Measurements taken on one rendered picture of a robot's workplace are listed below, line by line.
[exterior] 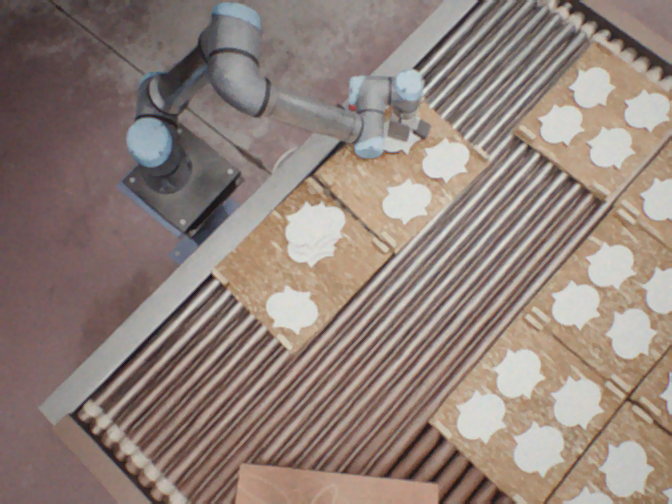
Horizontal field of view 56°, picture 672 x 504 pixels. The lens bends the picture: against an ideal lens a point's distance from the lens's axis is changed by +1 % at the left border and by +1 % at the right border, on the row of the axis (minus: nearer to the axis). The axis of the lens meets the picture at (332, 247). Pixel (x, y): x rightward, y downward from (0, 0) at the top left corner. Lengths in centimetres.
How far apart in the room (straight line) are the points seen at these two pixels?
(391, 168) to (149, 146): 70
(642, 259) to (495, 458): 71
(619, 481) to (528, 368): 35
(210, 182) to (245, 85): 55
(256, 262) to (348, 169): 40
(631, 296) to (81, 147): 242
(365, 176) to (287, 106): 49
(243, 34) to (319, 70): 168
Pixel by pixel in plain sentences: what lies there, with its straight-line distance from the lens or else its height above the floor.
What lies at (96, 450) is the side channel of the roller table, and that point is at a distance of 190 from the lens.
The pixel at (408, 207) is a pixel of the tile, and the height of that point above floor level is 95.
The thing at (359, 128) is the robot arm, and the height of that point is 127.
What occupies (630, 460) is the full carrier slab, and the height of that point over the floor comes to 95.
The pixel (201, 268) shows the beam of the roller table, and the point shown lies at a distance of 190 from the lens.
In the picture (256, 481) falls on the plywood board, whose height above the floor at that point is 104.
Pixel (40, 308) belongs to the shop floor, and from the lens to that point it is 307.
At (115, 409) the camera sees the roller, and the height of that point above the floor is 92.
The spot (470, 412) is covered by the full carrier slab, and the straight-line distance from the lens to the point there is 180.
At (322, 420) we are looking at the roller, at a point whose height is 92.
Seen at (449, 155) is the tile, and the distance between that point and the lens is 195.
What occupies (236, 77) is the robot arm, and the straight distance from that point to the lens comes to 146.
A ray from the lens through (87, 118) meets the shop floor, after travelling 329.
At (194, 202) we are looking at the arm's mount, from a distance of 193.
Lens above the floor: 272
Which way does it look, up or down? 75 degrees down
